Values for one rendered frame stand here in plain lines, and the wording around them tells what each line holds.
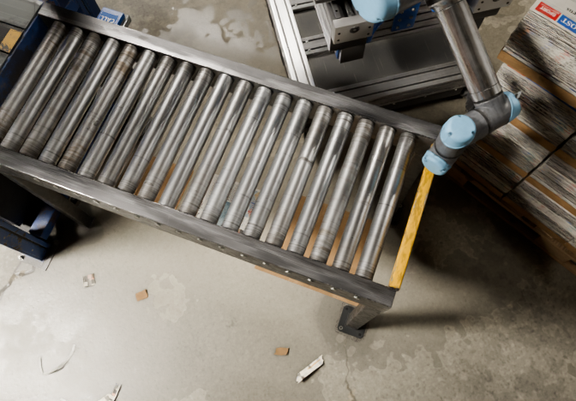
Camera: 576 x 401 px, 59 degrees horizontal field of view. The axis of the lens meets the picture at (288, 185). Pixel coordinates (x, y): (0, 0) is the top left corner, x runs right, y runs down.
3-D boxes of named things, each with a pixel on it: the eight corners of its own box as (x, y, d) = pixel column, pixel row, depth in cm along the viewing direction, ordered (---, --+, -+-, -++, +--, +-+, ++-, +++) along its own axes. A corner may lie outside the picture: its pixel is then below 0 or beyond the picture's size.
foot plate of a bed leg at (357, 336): (374, 310, 210) (375, 310, 209) (363, 344, 206) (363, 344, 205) (343, 299, 212) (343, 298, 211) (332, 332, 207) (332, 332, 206)
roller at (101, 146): (162, 57, 165) (158, 49, 161) (93, 187, 151) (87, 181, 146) (147, 53, 166) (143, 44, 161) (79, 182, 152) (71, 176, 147)
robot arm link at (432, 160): (448, 170, 132) (440, 182, 140) (472, 140, 135) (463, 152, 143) (423, 152, 134) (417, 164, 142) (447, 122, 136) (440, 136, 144)
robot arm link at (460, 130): (475, 100, 126) (462, 121, 136) (438, 122, 124) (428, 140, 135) (495, 125, 124) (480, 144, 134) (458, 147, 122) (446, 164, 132)
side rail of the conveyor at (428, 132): (435, 142, 161) (446, 125, 149) (431, 158, 159) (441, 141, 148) (61, 23, 179) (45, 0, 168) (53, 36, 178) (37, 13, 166)
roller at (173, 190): (236, 81, 162) (234, 73, 157) (174, 216, 147) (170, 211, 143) (221, 77, 162) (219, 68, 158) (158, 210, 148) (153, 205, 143)
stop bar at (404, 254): (441, 148, 147) (444, 146, 145) (399, 292, 134) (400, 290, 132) (430, 145, 147) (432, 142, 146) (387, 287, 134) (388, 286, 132)
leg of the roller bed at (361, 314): (362, 317, 209) (389, 294, 145) (357, 331, 207) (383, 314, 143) (348, 312, 210) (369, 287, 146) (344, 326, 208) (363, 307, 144)
